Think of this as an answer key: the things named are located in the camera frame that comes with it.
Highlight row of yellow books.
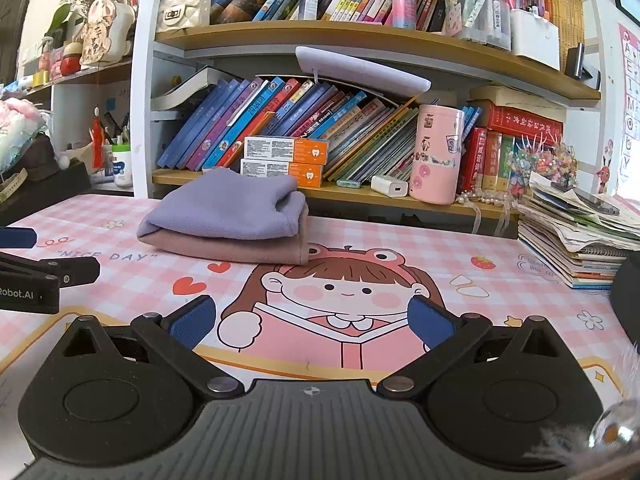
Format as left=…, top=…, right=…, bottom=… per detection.
left=542, top=0, right=586, bottom=74

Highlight pink printed tumbler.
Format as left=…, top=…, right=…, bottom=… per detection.
left=409, top=104, right=466, bottom=206

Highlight dark brown hat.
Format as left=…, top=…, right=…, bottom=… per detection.
left=22, top=135, right=64, bottom=184

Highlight paper rabbit ornament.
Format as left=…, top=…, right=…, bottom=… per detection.
left=80, top=0, right=135, bottom=67

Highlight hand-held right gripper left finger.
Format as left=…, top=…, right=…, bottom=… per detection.
left=47, top=296, right=246, bottom=401

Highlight bunch of pens in holder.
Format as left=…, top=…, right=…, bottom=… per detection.
left=101, top=111, right=132, bottom=147

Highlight white and wood bookshelf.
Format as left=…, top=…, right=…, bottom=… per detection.
left=130, top=0, right=607, bottom=237

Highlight pink checked cartoon desk mat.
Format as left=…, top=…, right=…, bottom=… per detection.
left=0, top=192, right=632, bottom=480

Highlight iridescent plastic wrapping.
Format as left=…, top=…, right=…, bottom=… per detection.
left=0, top=125, right=51, bottom=173

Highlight thick red book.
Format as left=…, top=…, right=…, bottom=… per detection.
left=481, top=101, right=565, bottom=137

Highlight black round thing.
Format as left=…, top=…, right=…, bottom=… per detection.
left=609, top=255, right=640, bottom=347

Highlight red jar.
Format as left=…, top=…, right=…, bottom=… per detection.
left=59, top=40, right=84, bottom=77

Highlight red tassel ornament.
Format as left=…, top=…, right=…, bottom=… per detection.
left=91, top=105, right=106, bottom=170

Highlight row of blue and purple books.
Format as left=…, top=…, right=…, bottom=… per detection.
left=157, top=77, right=483, bottom=186

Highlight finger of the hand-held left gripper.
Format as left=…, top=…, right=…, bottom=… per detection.
left=0, top=228, right=39, bottom=250
left=0, top=251, right=101, bottom=287

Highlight white oblong lamp head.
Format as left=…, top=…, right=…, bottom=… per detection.
left=295, top=46, right=432, bottom=95

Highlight orange and white toothpaste box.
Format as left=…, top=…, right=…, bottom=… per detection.
left=240, top=158, right=326, bottom=186
left=243, top=136, right=329, bottom=161

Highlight wall poster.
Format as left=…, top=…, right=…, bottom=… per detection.
left=616, top=22, right=640, bottom=194

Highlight pearl string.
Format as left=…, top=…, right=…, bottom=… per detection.
left=454, top=189, right=521, bottom=212

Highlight white charger block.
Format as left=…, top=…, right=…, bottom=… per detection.
left=371, top=175, right=412, bottom=199

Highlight stack of notebooks and papers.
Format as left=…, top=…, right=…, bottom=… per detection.
left=517, top=172, right=640, bottom=290

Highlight dark smartphone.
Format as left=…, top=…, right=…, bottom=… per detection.
left=572, top=189, right=621, bottom=217

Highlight colourful bead ornament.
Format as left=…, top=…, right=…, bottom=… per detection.
left=507, top=134, right=579, bottom=197

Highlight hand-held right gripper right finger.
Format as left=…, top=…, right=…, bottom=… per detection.
left=377, top=296, right=583, bottom=400

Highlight white quilted handbag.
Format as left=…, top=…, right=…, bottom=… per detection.
left=156, top=0, right=212, bottom=34

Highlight white bottle with green lid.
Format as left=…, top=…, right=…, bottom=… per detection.
left=111, top=144, right=132, bottom=190

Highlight black rectangular case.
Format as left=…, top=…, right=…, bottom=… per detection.
left=0, top=161, right=94, bottom=227

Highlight dusty pink cloth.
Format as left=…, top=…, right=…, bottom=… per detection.
left=138, top=207, right=311, bottom=266

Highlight white side shelf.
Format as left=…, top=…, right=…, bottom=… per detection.
left=17, top=57, right=137, bottom=197

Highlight clear holder of markers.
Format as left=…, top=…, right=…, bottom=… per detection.
left=451, top=0, right=512, bottom=52

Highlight white pen holder box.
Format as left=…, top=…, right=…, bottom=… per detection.
left=510, top=7, right=561, bottom=71

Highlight dried flower bunch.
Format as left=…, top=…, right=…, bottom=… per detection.
left=44, top=0, right=102, bottom=47

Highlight clear glass ball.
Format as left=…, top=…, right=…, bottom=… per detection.
left=589, top=400, right=640, bottom=452

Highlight purple cloth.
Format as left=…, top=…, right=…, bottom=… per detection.
left=137, top=167, right=307, bottom=241

